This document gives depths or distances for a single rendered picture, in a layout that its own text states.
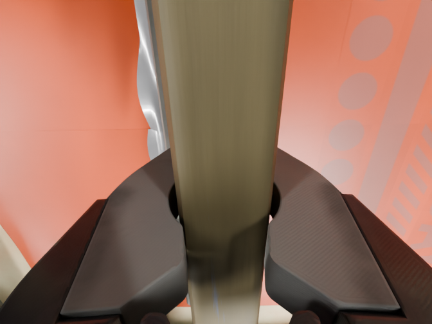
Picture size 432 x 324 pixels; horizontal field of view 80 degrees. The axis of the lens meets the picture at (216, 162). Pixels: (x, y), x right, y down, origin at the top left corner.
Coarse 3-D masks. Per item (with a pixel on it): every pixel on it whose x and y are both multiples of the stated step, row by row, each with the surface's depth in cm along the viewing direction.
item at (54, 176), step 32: (288, 128) 17; (320, 128) 17; (0, 160) 18; (32, 160) 18; (64, 160) 18; (96, 160) 18; (128, 160) 18; (0, 192) 20; (32, 192) 20; (64, 192) 20; (96, 192) 20; (0, 224) 22; (32, 224) 22; (64, 224) 22; (32, 256) 24
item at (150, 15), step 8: (152, 16) 11; (152, 24) 11; (152, 32) 11; (152, 40) 11; (152, 48) 11; (152, 56) 12; (160, 72) 12; (160, 80) 12; (160, 88) 12; (160, 96) 12; (160, 104) 13; (160, 112) 13; (168, 136) 13; (168, 144) 14
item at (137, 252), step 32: (160, 160) 11; (128, 192) 9; (160, 192) 9; (128, 224) 8; (160, 224) 8; (96, 256) 7; (128, 256) 7; (160, 256) 7; (96, 288) 6; (128, 288) 6; (160, 288) 6; (128, 320) 6
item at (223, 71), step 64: (192, 0) 5; (256, 0) 5; (192, 64) 6; (256, 64) 6; (192, 128) 6; (256, 128) 6; (192, 192) 7; (256, 192) 7; (192, 256) 9; (256, 256) 9; (192, 320) 12; (256, 320) 11
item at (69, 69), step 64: (0, 0) 13; (64, 0) 13; (128, 0) 13; (320, 0) 13; (0, 64) 15; (64, 64) 15; (128, 64) 15; (320, 64) 15; (0, 128) 17; (64, 128) 17; (128, 128) 17
